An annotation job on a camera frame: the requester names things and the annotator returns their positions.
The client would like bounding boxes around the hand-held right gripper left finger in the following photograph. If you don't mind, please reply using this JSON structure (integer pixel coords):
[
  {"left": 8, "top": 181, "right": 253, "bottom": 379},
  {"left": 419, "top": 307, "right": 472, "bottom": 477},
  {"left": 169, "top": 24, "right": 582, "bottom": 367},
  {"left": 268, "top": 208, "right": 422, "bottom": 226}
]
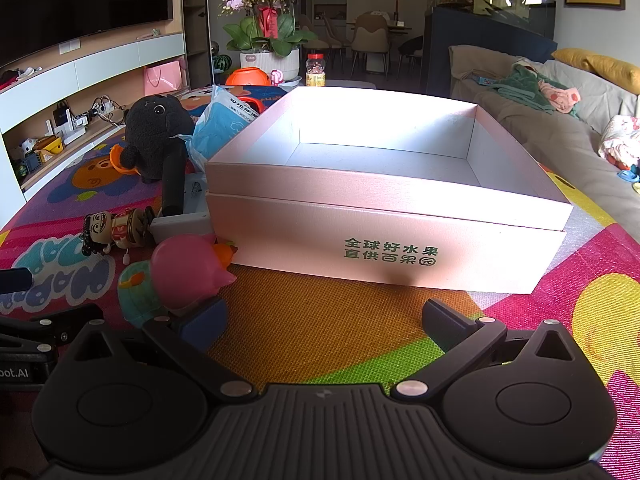
[{"left": 61, "top": 298, "right": 256, "bottom": 399}]

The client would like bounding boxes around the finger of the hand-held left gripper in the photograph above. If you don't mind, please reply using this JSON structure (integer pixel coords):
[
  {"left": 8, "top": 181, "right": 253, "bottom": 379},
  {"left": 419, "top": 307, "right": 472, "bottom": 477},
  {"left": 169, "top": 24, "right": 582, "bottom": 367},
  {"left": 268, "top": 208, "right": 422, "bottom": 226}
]
[
  {"left": 0, "top": 303, "right": 104, "bottom": 350},
  {"left": 0, "top": 267, "right": 34, "bottom": 293}
]

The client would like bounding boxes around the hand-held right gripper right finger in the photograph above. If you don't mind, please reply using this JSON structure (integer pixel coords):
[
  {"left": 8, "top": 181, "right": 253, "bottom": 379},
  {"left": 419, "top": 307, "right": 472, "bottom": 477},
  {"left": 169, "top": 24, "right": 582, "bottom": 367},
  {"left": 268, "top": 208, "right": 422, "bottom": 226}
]
[{"left": 390, "top": 297, "right": 591, "bottom": 401}]

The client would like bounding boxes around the pink-headed teal toy figure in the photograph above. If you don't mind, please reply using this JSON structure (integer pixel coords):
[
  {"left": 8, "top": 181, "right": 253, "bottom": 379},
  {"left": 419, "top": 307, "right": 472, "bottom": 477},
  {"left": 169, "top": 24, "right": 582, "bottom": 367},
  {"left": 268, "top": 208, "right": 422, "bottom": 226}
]
[{"left": 117, "top": 234, "right": 239, "bottom": 329}]

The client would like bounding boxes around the white toy box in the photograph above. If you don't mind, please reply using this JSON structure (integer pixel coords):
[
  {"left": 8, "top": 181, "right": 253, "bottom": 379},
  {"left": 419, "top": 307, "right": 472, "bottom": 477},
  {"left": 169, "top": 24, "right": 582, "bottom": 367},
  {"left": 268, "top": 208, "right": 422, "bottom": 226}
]
[{"left": 204, "top": 85, "right": 574, "bottom": 295}]

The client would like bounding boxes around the blue plastic packet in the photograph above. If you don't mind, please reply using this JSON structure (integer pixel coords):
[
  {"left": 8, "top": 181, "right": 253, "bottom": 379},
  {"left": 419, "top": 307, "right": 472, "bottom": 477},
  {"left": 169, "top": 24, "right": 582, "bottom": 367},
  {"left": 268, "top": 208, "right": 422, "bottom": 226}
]
[{"left": 185, "top": 85, "right": 262, "bottom": 172}]

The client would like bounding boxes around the brown wind-up figurine toy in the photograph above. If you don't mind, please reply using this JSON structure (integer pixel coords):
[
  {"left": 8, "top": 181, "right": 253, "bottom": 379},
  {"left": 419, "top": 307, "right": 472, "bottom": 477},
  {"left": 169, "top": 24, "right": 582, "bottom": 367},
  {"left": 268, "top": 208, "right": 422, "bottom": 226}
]
[{"left": 80, "top": 207, "right": 157, "bottom": 266}]

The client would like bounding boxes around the colourful play mat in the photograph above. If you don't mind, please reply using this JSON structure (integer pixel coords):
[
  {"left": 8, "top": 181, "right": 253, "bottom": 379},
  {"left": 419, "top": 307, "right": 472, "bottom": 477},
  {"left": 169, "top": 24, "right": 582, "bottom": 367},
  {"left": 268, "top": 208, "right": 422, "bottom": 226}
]
[{"left": 0, "top": 82, "right": 640, "bottom": 480}]

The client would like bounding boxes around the black router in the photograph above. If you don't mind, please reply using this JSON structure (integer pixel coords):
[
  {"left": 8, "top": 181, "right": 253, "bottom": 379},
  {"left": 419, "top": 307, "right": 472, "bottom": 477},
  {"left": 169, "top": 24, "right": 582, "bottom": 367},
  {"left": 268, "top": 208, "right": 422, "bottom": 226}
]
[{"left": 52, "top": 101, "right": 74, "bottom": 129}]

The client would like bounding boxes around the black plush toy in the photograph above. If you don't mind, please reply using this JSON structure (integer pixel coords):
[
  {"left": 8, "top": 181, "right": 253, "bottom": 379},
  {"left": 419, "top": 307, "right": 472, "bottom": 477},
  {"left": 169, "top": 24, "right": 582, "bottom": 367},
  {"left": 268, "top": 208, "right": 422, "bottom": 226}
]
[{"left": 109, "top": 92, "right": 199, "bottom": 184}]

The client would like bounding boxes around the grey sofa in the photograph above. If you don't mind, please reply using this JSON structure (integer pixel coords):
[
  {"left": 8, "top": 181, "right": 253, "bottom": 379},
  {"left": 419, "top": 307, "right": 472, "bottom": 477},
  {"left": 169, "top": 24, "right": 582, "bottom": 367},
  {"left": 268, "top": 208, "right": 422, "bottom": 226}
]
[{"left": 447, "top": 44, "right": 640, "bottom": 242}]

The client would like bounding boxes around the white wooden media cabinet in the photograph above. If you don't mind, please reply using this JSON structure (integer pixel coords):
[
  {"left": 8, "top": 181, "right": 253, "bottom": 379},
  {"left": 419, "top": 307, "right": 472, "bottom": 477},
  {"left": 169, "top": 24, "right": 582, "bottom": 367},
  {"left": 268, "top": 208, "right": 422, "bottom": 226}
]
[{"left": 0, "top": 0, "right": 212, "bottom": 207}]

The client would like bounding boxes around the orange round toy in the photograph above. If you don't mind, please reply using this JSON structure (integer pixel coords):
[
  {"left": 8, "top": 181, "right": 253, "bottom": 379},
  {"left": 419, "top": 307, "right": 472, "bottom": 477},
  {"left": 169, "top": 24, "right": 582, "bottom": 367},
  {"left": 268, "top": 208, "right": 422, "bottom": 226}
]
[{"left": 225, "top": 67, "right": 269, "bottom": 87}]

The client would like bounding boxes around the pink gift bag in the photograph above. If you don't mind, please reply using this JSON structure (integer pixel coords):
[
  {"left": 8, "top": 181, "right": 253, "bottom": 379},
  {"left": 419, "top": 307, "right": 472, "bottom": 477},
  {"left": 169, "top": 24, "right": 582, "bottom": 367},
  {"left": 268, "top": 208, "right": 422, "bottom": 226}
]
[{"left": 143, "top": 58, "right": 184, "bottom": 95}]

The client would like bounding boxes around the green garment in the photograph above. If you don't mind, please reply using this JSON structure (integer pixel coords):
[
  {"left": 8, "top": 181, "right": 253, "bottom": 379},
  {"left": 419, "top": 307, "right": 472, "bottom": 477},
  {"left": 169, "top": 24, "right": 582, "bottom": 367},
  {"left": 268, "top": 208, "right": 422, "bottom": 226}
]
[{"left": 487, "top": 62, "right": 557, "bottom": 112}]

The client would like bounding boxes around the pink garment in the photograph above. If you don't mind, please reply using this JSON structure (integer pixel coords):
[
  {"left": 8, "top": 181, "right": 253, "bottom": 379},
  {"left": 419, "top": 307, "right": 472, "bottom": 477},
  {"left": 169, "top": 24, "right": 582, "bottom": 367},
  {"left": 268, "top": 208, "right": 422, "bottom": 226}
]
[{"left": 539, "top": 79, "right": 582, "bottom": 114}]

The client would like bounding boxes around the white patterned cloth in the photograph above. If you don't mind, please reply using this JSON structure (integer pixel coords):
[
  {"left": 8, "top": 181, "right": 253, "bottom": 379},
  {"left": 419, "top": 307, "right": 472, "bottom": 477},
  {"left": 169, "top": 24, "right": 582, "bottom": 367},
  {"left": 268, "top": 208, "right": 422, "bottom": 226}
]
[{"left": 597, "top": 114, "right": 640, "bottom": 172}]

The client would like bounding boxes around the dark blue cabinet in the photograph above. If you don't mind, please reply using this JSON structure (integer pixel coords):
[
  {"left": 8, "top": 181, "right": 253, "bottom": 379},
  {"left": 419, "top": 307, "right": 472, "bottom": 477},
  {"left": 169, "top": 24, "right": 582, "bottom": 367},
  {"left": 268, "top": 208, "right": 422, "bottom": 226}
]
[{"left": 421, "top": 7, "right": 559, "bottom": 99}]

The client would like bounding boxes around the candy jar with red lid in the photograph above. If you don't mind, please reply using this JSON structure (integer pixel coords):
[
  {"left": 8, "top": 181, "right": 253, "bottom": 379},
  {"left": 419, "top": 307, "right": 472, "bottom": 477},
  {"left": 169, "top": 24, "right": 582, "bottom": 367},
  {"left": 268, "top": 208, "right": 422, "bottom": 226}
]
[{"left": 305, "top": 53, "right": 327, "bottom": 88}]

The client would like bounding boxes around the television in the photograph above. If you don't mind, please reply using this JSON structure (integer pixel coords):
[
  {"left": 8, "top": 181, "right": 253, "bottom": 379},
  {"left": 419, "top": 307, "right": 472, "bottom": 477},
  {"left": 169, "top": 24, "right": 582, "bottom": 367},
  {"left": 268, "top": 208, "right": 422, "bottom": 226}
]
[{"left": 0, "top": 0, "right": 177, "bottom": 69}]

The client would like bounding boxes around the dining chair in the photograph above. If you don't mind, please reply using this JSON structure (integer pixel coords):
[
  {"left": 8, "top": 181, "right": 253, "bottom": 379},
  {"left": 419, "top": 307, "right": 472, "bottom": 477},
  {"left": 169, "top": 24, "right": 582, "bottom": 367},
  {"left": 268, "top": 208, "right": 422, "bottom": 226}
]
[{"left": 351, "top": 12, "right": 391, "bottom": 79}]

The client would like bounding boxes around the pink orchid in white pot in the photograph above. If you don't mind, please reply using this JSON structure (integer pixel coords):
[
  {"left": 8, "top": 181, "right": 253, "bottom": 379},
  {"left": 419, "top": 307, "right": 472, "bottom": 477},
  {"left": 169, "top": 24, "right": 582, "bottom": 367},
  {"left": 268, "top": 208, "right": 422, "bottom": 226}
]
[{"left": 220, "top": 0, "right": 319, "bottom": 82}]

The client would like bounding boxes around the dining table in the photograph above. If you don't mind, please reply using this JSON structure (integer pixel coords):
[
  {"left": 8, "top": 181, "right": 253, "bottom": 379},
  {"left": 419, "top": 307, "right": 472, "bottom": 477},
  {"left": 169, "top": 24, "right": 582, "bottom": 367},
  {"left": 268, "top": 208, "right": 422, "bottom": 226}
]
[{"left": 347, "top": 19, "right": 414, "bottom": 32}]

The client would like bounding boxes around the yellow cushion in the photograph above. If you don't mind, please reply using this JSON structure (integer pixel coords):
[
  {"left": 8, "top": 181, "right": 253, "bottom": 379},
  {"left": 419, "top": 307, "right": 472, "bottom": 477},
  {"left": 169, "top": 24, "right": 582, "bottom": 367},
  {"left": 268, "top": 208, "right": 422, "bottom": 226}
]
[{"left": 565, "top": 48, "right": 640, "bottom": 96}]

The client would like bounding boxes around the glass fish tank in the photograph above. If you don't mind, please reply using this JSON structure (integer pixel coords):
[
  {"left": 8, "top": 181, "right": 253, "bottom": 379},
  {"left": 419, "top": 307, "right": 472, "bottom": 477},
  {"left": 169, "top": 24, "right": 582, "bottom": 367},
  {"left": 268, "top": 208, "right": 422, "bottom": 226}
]
[{"left": 430, "top": 0, "right": 557, "bottom": 39}]

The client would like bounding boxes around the white tool with black handle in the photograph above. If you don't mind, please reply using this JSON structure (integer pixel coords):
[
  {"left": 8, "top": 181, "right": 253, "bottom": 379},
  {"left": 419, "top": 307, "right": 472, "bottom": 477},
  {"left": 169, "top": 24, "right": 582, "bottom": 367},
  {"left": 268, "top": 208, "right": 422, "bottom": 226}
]
[{"left": 149, "top": 152, "right": 215, "bottom": 247}]

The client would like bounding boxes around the power strip with cables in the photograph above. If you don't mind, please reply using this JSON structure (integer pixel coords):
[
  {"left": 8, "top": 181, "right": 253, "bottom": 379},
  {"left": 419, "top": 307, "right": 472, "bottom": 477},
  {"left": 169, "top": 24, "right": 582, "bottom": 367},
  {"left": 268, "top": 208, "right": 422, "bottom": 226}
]
[{"left": 89, "top": 95, "right": 129, "bottom": 127}]

